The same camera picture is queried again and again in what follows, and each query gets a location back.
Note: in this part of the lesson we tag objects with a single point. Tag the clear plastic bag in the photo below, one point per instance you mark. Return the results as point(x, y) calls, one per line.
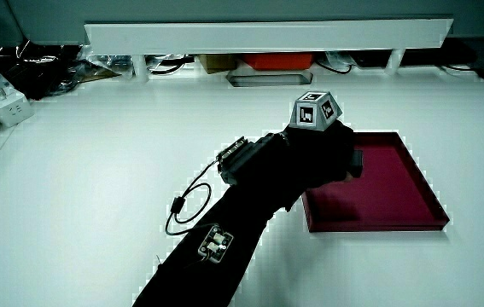
point(96, 68)

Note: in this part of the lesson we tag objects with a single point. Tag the dark red square plate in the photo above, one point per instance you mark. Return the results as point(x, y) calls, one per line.
point(386, 192)

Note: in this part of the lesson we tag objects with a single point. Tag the brown cardboard box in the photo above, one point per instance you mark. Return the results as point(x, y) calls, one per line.
point(217, 62)

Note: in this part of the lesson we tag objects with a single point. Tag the white desk shelf riser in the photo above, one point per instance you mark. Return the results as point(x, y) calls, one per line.
point(267, 36)

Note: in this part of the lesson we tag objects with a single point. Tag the white power adapter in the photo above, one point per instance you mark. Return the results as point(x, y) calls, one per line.
point(10, 107)

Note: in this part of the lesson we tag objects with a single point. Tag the orange box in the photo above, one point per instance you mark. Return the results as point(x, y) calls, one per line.
point(278, 61)

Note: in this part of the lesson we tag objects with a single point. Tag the clear grey tray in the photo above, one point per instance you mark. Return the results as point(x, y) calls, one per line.
point(269, 79)

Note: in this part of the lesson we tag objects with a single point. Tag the person's right hand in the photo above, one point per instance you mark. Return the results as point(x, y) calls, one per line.
point(305, 162)

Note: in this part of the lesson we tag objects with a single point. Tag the small white connector box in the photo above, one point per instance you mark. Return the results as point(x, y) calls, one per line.
point(215, 243)

